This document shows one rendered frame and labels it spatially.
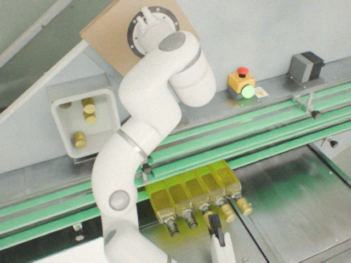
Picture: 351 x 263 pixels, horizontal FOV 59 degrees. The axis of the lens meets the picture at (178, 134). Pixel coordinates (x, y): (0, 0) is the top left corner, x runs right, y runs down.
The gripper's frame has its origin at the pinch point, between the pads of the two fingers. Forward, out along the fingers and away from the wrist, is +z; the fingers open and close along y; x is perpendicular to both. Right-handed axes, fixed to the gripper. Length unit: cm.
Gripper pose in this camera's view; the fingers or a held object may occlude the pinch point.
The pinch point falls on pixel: (214, 224)
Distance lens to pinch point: 96.5
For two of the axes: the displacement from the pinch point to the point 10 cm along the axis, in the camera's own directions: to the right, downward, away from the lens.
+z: -1.3, -6.7, 7.3
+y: -0.1, -7.3, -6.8
